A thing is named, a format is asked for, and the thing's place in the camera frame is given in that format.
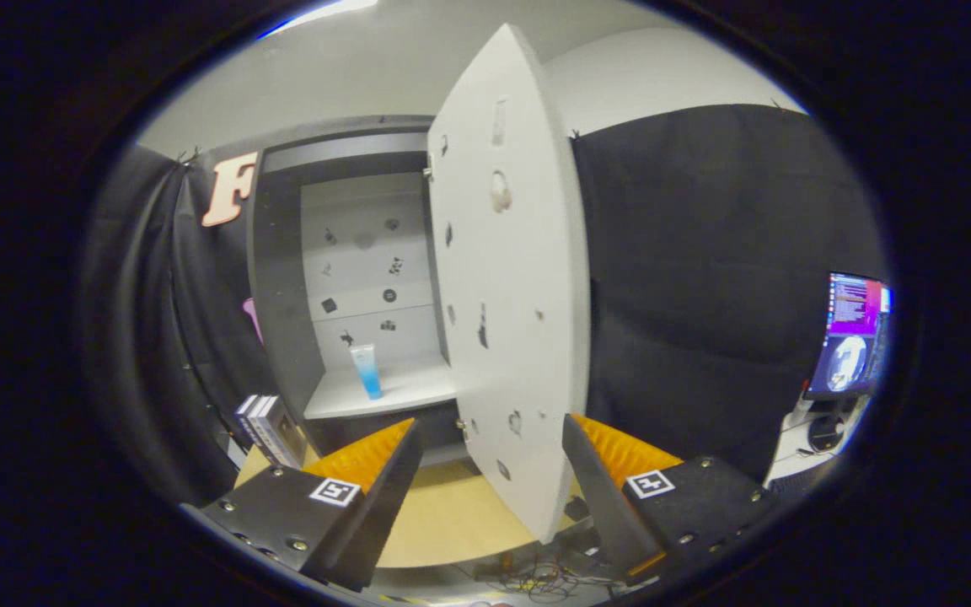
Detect white cabinet door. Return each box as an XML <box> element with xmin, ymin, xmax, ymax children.
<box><xmin>426</xmin><ymin>23</ymin><xmax>592</xmax><ymax>545</ymax></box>

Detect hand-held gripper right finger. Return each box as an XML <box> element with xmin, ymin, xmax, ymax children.
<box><xmin>561</xmin><ymin>413</ymin><xmax>777</xmax><ymax>583</ymax></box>

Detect white cabinet shelf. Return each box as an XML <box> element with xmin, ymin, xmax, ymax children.
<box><xmin>303</xmin><ymin>354</ymin><xmax>459</xmax><ymax>421</ymax></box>

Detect tangle of cables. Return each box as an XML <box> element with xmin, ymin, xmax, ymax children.
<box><xmin>473</xmin><ymin>548</ymin><xmax>621</xmax><ymax>604</ymax></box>

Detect white and purple boxes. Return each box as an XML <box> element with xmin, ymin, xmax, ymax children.
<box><xmin>234</xmin><ymin>394</ymin><xmax>308</xmax><ymax>470</ymax></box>

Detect computer monitor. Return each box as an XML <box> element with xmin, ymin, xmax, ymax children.
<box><xmin>804</xmin><ymin>271</ymin><xmax>893</xmax><ymax>402</ymax></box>

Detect white desk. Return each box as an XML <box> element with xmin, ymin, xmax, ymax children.
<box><xmin>764</xmin><ymin>395</ymin><xmax>870</xmax><ymax>488</ymax></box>

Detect black backdrop cloth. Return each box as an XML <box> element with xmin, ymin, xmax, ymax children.
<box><xmin>81</xmin><ymin>103</ymin><xmax>887</xmax><ymax>507</ymax></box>

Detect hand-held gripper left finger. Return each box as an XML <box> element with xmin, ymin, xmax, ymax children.
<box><xmin>180</xmin><ymin>417</ymin><xmax>423</xmax><ymax>593</ymax></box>

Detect black round device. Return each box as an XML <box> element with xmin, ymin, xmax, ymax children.
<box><xmin>807</xmin><ymin>415</ymin><xmax>845</xmax><ymax>452</ymax></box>

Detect grey cabinet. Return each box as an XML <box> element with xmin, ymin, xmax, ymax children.
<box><xmin>247</xmin><ymin>115</ymin><xmax>474</xmax><ymax>469</ymax></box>

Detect blue and white tube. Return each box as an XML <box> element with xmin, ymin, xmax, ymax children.
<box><xmin>349</xmin><ymin>343</ymin><xmax>384</xmax><ymax>400</ymax></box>

